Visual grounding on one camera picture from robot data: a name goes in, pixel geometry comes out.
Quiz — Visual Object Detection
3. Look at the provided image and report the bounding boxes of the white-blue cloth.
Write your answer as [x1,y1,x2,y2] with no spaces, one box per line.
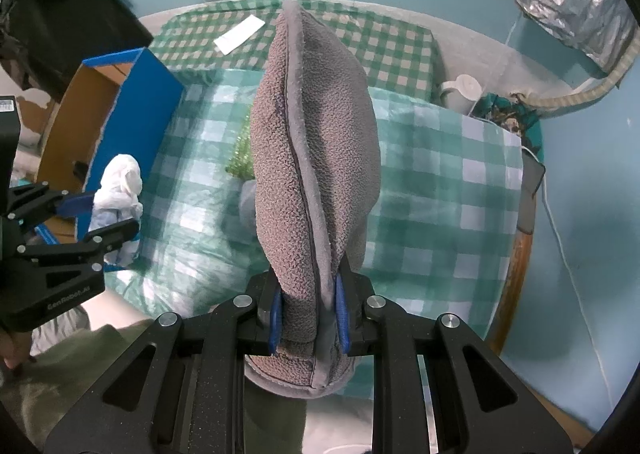
[86,153,146,269]

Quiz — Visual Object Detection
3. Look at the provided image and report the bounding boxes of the grey-brown fleece towel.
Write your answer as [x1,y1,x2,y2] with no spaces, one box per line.
[246,0,381,399]

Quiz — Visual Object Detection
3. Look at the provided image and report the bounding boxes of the person's left hand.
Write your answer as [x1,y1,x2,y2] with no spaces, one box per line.
[0,330,36,377]

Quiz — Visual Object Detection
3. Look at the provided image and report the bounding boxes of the blue cardboard box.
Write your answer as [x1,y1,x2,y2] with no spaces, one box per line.
[34,46,187,247]

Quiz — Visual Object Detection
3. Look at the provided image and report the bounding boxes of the grey-blue rolled cloth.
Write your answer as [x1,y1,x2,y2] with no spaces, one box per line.
[239,180,256,235]

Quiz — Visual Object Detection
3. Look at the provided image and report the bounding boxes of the green sparkly scrubbing cloth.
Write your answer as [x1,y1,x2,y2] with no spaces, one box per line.
[226,114,255,181]

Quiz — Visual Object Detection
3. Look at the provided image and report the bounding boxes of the green checked plastic table cover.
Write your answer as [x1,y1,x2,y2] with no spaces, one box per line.
[102,67,525,402]

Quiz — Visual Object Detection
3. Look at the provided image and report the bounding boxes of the black draped furniture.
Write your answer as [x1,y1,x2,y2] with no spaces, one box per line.
[1,0,153,100]

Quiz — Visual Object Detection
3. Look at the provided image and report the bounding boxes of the white paper slip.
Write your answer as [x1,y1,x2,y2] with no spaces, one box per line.
[214,15,266,55]

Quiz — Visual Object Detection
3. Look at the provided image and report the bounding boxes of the white round device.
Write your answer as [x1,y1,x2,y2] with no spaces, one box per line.
[439,74,483,116]

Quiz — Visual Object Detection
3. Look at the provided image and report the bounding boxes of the green checked fabric tablecloth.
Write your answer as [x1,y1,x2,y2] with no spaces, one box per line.
[150,0,440,100]

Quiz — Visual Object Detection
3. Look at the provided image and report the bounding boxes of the beige braided hose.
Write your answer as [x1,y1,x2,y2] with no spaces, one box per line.
[519,40,640,110]

